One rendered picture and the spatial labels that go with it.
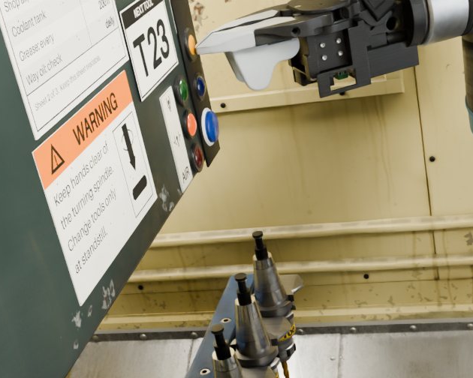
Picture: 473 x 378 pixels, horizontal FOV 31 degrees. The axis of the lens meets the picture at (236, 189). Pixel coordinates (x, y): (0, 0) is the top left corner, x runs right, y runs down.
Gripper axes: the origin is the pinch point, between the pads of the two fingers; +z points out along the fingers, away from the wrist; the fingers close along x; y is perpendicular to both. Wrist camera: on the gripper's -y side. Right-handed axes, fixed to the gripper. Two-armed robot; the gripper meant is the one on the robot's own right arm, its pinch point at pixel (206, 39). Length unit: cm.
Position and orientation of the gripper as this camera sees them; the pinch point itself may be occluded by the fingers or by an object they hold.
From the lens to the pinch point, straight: 77.8
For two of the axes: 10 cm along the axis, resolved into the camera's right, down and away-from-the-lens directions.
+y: 1.9, 9.0, 3.9
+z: -9.4, 2.8, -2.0
